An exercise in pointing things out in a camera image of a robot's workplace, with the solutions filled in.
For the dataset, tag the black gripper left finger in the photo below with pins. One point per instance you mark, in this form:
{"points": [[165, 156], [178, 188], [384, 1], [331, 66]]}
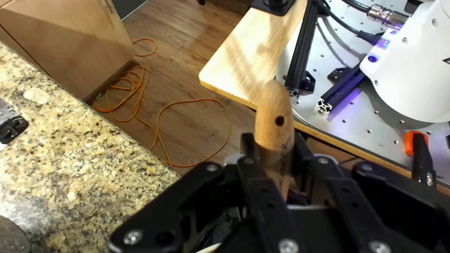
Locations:
{"points": [[187, 205]]}

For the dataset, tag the light wooden cabinet box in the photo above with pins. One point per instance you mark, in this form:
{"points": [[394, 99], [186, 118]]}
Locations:
{"points": [[61, 42]]}

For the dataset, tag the wooden spoon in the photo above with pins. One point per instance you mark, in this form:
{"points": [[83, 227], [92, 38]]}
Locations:
{"points": [[275, 121]]}

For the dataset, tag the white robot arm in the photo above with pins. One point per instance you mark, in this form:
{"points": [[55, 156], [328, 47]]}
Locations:
{"points": [[412, 70]]}

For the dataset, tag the large orange black clamp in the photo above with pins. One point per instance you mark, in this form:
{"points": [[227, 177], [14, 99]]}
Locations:
{"points": [[422, 154]]}

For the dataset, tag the short aluminium extrusion piece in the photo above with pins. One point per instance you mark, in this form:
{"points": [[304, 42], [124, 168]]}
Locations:
{"points": [[339, 91]]}

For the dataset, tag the small black countertop device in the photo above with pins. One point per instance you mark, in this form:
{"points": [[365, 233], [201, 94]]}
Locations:
{"points": [[12, 126]]}

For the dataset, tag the black aluminium extrusion post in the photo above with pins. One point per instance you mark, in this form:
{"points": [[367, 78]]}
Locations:
{"points": [[303, 46]]}

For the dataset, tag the aluminium base plate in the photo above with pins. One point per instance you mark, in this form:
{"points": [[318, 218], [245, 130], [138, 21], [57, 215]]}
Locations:
{"points": [[356, 126]]}

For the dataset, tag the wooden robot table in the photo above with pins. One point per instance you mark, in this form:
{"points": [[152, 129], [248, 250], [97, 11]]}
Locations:
{"points": [[248, 56]]}

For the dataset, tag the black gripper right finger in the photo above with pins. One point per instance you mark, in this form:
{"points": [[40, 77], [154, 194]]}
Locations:
{"points": [[384, 210]]}

